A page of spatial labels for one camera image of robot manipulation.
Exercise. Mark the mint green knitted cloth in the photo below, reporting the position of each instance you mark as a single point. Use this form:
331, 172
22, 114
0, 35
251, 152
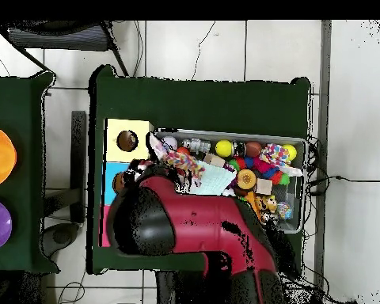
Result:
212, 179

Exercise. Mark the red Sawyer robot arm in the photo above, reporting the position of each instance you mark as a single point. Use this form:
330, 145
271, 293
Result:
202, 228

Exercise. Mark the wooden box with three holes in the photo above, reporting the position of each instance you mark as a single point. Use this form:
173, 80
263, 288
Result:
142, 125

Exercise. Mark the silver mesh bin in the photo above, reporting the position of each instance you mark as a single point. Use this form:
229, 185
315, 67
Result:
293, 196

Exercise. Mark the plain orange ball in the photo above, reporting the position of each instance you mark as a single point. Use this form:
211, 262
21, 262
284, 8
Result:
183, 150

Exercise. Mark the plain wooden cube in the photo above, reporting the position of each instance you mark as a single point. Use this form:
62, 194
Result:
263, 186
214, 160

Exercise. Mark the small white baseball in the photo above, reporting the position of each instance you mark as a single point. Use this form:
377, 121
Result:
172, 142

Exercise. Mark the plain yellow ball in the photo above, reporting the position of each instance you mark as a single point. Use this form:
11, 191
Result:
224, 148

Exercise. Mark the toy hamburger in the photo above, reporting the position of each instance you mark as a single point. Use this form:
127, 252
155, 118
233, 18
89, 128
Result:
246, 179

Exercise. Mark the small brown football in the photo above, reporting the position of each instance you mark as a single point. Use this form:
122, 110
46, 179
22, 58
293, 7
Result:
253, 148

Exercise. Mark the black standing panel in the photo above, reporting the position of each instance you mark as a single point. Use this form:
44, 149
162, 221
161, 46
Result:
78, 142

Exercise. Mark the grey round stand base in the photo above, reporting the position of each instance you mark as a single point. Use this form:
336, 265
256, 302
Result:
61, 236

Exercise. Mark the dark green side table cloth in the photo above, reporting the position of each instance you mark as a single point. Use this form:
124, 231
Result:
25, 104

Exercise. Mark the black metal chair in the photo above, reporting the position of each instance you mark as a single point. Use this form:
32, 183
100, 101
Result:
60, 38

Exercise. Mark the orange plastic bowl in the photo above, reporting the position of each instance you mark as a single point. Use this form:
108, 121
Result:
0, 155

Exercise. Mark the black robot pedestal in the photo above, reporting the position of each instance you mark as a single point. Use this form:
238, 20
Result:
167, 291

